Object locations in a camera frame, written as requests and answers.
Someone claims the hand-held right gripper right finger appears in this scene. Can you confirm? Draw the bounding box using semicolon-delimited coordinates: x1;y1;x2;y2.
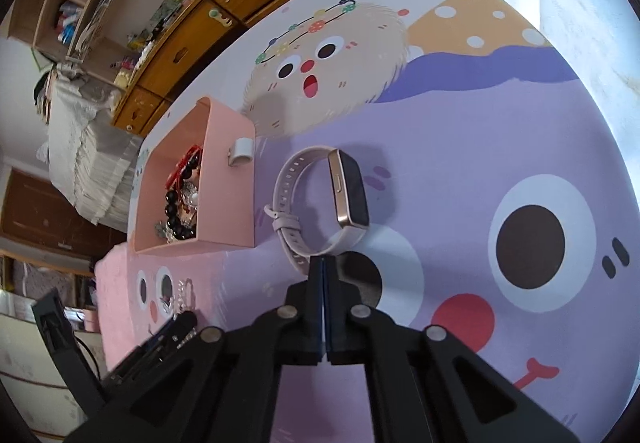
326;257;583;443

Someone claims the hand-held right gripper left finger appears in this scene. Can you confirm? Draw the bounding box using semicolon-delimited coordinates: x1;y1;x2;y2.
65;257;327;443

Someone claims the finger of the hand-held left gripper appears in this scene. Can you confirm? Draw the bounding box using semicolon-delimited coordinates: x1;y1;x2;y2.
142;310;198;354
102;330;201;381

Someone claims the pink pearl bracelet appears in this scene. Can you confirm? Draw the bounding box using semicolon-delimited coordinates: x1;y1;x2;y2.
172;278;196;314

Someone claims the black bead bracelet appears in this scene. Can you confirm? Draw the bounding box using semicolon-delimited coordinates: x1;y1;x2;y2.
164;148;203;241

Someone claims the pink plastic box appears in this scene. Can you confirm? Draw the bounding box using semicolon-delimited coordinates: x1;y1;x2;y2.
132;96;257;254

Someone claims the white smart band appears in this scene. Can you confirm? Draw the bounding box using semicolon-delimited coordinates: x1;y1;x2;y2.
264;146;371;270

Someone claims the red string bracelet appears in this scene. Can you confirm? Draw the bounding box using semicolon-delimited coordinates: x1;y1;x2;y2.
172;146;201;184

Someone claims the pink blanket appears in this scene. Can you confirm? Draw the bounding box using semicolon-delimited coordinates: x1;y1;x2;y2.
92;243;136;374

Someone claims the brown wooden door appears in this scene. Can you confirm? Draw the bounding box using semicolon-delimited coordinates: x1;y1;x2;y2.
0;163;126;264

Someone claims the small white clip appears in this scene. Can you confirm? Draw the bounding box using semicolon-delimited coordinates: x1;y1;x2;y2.
226;138;255;168

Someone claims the white lace cloth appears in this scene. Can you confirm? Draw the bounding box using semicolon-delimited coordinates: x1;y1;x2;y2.
35;66;143;226

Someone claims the wooden desk with drawers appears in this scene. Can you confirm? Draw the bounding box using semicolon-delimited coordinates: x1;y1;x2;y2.
110;0;341;134

